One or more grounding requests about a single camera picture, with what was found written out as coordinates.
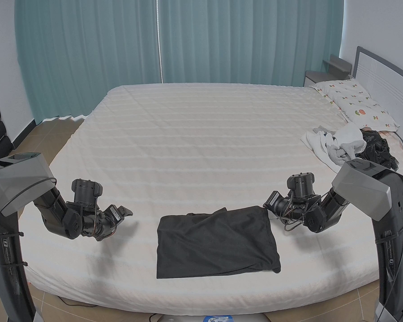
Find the white printed pillow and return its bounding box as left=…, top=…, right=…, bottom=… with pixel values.
left=308, top=78, right=401, bottom=131

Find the pile of clothes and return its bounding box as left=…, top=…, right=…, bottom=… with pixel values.
left=300, top=122, right=368, bottom=174

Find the blue-green curtain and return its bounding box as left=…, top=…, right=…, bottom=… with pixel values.
left=156, top=0, right=345, bottom=87
left=15, top=0, right=163, bottom=121

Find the grey bedside table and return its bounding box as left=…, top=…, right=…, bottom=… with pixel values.
left=304, top=54, right=352, bottom=87

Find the black T-shirt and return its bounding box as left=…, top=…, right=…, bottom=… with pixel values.
left=155, top=205, right=282, bottom=280

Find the bed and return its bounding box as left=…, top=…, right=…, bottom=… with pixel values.
left=20, top=46, right=403, bottom=314

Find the black shiny garment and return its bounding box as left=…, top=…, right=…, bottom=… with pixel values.
left=354, top=129, right=399, bottom=170

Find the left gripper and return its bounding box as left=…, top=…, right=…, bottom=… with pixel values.
left=96, top=204, right=134, bottom=241

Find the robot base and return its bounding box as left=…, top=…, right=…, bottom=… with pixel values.
left=150, top=313, right=269, bottom=322

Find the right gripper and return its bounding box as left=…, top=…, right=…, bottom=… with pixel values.
left=264, top=191, right=291, bottom=219

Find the black cable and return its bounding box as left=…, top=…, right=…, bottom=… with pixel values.
left=0, top=177, right=58, bottom=234
left=282, top=213, right=309, bottom=231

